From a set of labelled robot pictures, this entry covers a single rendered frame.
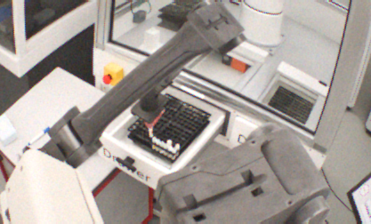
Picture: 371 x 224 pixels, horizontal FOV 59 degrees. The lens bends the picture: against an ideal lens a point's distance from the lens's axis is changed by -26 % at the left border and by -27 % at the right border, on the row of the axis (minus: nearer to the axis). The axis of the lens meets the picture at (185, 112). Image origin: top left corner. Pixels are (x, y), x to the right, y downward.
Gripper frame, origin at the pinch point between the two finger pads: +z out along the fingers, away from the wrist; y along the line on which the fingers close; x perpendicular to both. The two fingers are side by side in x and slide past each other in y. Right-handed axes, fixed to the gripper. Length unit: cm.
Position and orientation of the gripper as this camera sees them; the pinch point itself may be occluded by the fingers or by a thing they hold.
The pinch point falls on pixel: (150, 124)
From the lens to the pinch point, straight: 130.1
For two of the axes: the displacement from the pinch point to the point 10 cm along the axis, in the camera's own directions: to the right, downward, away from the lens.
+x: -8.3, -4.4, 3.5
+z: -0.2, 6.5, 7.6
